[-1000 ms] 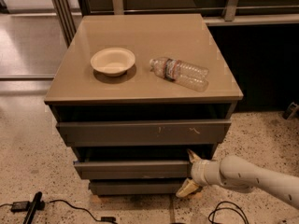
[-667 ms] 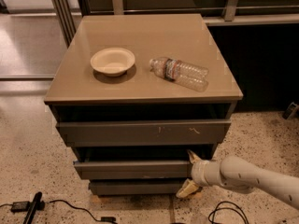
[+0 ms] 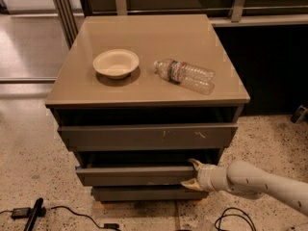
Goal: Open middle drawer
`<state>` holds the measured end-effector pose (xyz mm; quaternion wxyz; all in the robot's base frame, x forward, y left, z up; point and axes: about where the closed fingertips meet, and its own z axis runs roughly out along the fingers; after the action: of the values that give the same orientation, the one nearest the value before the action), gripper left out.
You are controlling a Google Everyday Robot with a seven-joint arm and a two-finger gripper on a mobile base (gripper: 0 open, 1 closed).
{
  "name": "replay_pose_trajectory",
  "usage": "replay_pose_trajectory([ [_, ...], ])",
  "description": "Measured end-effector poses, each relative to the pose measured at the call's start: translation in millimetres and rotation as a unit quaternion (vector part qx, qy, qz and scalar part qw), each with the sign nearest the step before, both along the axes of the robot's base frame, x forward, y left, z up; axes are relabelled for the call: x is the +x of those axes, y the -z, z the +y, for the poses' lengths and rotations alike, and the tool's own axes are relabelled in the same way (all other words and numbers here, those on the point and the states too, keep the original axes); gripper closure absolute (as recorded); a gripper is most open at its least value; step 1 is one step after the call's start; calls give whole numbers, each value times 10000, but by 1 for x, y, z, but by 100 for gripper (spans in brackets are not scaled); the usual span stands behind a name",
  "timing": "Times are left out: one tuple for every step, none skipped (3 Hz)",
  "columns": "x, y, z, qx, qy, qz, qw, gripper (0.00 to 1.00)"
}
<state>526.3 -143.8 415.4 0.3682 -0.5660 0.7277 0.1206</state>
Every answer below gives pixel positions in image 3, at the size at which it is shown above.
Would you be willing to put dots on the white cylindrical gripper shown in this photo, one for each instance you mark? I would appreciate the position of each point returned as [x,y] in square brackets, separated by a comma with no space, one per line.
[204,177]

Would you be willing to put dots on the grey drawer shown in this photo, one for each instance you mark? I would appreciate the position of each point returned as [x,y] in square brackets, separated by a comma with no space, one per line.
[141,193]
[142,168]
[147,137]

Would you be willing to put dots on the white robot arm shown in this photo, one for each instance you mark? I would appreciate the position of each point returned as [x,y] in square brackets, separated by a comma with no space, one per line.
[246,180]

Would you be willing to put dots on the grey three-drawer cabinet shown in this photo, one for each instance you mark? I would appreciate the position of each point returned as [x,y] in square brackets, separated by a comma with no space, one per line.
[83,97]

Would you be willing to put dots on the clear plastic water bottle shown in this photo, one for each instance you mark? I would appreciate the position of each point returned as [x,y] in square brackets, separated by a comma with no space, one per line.
[186,75]

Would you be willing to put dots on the dark object on floor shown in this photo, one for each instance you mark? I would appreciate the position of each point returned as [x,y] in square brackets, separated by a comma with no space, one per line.
[299,114]

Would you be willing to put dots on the white paper bowl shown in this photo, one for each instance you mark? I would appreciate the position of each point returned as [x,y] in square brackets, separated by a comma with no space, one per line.
[116,63]

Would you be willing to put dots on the black power adapter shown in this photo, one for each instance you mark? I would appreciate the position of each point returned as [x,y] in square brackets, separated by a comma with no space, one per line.
[21,213]

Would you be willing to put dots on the metal shelf rack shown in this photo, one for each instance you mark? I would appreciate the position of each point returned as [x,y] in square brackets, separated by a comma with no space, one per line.
[222,13]

